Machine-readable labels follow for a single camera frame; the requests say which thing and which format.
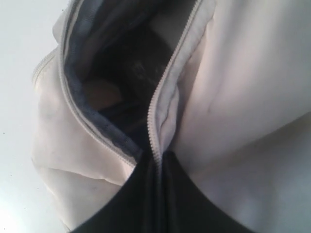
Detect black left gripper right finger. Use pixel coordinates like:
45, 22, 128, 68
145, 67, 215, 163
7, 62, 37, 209
156, 150, 268, 233

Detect beige fabric duffel bag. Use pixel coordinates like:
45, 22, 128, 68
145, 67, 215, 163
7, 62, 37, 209
32, 0, 311, 233

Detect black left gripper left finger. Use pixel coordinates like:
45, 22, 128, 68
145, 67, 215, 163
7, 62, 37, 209
73, 152, 156, 233

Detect dark items inside bag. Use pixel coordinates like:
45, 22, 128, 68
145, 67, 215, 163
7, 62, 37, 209
72, 0, 192, 137

